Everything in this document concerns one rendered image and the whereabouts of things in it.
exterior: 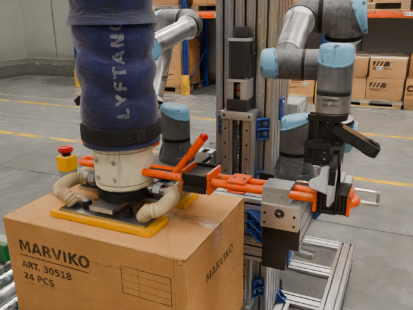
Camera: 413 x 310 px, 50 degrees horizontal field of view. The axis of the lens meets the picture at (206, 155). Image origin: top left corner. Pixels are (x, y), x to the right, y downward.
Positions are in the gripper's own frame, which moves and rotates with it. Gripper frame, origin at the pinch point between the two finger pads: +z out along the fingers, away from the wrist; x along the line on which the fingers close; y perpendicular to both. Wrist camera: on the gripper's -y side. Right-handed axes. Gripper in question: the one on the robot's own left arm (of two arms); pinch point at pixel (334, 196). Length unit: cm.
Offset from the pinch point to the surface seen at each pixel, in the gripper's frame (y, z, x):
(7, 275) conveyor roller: 136, 65, -15
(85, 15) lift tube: 60, -42, 12
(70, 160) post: 124, 21, -48
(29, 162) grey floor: 373, 115, -252
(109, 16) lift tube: 54, -41, 10
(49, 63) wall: 873, 72, -822
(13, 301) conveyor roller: 119, 65, -2
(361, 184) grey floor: 20, 117, -330
